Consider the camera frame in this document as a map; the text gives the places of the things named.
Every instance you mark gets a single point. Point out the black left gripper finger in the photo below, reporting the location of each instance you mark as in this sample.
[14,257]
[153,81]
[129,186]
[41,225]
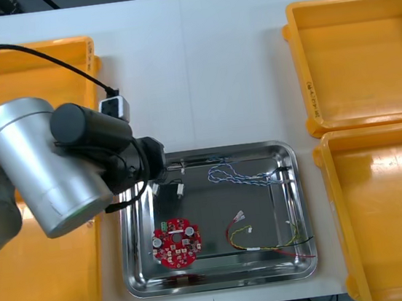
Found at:
[165,193]
[174,192]

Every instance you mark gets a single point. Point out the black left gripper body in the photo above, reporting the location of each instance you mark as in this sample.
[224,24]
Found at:
[154,158]

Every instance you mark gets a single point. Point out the silver and black left arm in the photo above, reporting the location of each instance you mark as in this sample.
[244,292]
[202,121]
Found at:
[40,159]

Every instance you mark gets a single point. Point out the steel tray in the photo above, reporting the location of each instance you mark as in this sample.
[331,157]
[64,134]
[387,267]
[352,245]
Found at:
[211,208]

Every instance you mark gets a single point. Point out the round red circuit board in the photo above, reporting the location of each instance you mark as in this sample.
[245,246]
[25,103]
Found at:
[170,257]

